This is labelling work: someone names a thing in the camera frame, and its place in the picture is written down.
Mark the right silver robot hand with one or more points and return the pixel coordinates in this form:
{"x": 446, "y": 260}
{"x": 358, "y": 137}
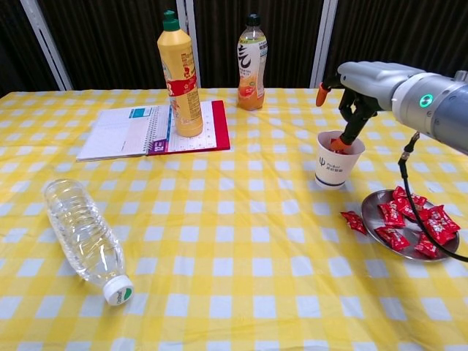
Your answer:
{"x": 369, "y": 78}

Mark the orange drink bottle black cap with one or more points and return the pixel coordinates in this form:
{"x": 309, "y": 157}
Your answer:
{"x": 250, "y": 73}

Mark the open spiral notebook red cover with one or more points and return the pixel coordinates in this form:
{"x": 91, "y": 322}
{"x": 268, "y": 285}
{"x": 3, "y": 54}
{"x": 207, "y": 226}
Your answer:
{"x": 120, "y": 135}

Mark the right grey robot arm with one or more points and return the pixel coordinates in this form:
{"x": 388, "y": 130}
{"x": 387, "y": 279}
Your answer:
{"x": 446, "y": 106}

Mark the red candy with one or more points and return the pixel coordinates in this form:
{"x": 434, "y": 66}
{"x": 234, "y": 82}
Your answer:
{"x": 394, "y": 238}
{"x": 404, "y": 206}
{"x": 398, "y": 192}
{"x": 442, "y": 226}
{"x": 354, "y": 222}
{"x": 333, "y": 143}
{"x": 391, "y": 214}
{"x": 427, "y": 248}

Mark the yellow white checkered tablecloth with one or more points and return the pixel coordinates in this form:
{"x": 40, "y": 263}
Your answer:
{"x": 234, "y": 237}

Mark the white partition frame post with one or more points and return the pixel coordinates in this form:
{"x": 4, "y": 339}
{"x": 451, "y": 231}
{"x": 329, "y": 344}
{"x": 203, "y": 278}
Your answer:
{"x": 184, "y": 4}
{"x": 323, "y": 44}
{"x": 48, "y": 47}

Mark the round metal plate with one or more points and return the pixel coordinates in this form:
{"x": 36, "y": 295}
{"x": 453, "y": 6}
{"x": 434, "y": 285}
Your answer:
{"x": 371, "y": 215}

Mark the clear plastic water bottle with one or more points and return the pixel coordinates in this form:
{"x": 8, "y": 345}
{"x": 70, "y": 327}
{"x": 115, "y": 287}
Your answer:
{"x": 84, "y": 234}

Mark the dark ribbed partition panel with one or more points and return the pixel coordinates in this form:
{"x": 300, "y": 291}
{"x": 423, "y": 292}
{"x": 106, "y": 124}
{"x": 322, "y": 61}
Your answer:
{"x": 226, "y": 36}
{"x": 109, "y": 44}
{"x": 14, "y": 44}
{"x": 395, "y": 36}

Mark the yellow bottle green cap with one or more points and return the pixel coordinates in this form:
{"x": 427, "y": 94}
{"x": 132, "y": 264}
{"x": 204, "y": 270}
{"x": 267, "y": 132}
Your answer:
{"x": 183, "y": 73}

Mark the white paper cup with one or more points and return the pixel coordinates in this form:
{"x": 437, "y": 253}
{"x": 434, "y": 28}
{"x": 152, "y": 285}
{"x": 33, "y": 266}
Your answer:
{"x": 334, "y": 170}

